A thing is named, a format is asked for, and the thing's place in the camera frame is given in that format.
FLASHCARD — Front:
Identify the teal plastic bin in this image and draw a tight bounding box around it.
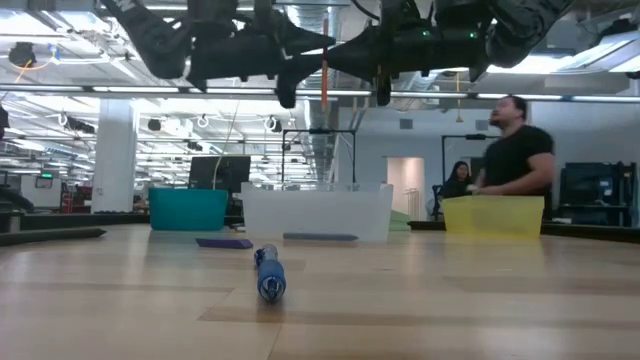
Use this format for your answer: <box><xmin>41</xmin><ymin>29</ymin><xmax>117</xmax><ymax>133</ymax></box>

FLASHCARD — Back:
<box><xmin>147</xmin><ymin>186</ymin><xmax>230</xmax><ymax>233</ymax></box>

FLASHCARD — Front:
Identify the blue eraser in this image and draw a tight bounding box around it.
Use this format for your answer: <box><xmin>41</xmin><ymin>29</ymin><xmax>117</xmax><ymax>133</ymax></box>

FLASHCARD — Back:
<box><xmin>194</xmin><ymin>237</ymin><xmax>255</xmax><ymax>251</ymax></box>

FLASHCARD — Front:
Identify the blue pen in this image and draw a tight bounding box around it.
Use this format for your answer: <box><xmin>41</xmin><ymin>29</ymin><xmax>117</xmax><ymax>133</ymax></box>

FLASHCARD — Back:
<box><xmin>253</xmin><ymin>243</ymin><xmax>288</xmax><ymax>303</ymax></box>

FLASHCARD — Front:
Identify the black equipment rack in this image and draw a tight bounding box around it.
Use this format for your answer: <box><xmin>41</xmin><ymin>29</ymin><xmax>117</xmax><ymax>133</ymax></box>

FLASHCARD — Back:
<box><xmin>558</xmin><ymin>160</ymin><xmax>640</xmax><ymax>227</ymax></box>

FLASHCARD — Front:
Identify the black gantry frame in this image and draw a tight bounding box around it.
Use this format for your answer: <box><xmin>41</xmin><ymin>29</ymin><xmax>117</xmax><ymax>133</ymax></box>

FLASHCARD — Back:
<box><xmin>440</xmin><ymin>133</ymin><xmax>501</xmax><ymax>185</ymax></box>

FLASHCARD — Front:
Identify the black background monitor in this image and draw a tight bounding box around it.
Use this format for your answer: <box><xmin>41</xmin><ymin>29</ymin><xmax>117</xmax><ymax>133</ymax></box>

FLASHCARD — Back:
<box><xmin>187</xmin><ymin>155</ymin><xmax>252</xmax><ymax>194</ymax></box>

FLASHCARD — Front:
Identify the yellow translucent plastic bin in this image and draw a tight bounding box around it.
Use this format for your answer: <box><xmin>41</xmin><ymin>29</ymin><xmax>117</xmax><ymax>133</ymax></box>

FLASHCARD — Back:
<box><xmin>441</xmin><ymin>194</ymin><xmax>546</xmax><ymax>239</ymax></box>

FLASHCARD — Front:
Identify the clear translucent plastic bin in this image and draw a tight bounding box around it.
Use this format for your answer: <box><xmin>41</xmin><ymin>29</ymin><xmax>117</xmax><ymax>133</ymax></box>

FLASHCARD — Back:
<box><xmin>240</xmin><ymin>181</ymin><xmax>395</xmax><ymax>244</ymax></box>

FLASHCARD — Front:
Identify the person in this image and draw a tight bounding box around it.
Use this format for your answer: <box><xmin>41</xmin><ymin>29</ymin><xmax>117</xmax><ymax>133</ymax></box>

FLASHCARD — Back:
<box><xmin>441</xmin><ymin>160</ymin><xmax>474</xmax><ymax>199</ymax></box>
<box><xmin>471</xmin><ymin>94</ymin><xmax>558</xmax><ymax>198</ymax></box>

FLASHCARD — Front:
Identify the orange pencil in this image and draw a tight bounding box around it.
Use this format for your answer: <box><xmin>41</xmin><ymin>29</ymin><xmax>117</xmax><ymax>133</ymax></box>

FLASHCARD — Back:
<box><xmin>320</xmin><ymin>13</ymin><xmax>330</xmax><ymax>112</ymax></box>

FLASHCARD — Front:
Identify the white square column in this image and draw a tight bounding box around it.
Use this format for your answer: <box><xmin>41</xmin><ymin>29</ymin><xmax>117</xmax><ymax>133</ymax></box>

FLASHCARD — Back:
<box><xmin>90</xmin><ymin>97</ymin><xmax>139</xmax><ymax>215</ymax></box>

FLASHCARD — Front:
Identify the mint green stapler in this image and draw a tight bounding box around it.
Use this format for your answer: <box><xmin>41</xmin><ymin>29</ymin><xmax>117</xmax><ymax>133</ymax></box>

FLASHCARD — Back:
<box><xmin>389</xmin><ymin>209</ymin><xmax>413</xmax><ymax>233</ymax></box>

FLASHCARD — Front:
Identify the black aluminium table frame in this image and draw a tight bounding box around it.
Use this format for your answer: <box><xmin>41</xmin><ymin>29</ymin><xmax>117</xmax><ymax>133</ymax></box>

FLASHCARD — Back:
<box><xmin>0</xmin><ymin>211</ymin><xmax>640</xmax><ymax>245</ymax></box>

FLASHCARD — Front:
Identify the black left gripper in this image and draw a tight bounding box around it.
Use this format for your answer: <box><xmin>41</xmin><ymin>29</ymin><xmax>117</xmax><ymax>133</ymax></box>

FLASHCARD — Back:
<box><xmin>188</xmin><ymin>19</ymin><xmax>336</xmax><ymax>109</ymax></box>

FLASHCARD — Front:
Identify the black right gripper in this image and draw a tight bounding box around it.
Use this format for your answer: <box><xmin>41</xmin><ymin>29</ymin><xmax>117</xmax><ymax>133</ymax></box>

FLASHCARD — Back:
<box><xmin>327</xmin><ymin>22</ymin><xmax>496</xmax><ymax>107</ymax></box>

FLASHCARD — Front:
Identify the black pen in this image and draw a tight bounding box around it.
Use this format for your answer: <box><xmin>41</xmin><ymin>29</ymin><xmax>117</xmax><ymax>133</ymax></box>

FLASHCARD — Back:
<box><xmin>0</xmin><ymin>227</ymin><xmax>108</xmax><ymax>248</ymax></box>

